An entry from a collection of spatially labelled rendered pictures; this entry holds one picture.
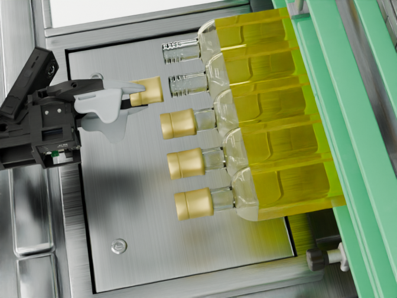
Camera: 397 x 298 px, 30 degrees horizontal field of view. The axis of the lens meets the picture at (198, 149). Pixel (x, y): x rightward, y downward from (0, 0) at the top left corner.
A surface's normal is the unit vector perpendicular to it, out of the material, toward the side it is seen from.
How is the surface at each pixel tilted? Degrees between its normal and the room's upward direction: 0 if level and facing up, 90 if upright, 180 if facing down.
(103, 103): 84
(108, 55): 90
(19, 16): 90
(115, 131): 96
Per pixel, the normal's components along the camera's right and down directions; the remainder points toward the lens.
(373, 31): -0.04, -0.47
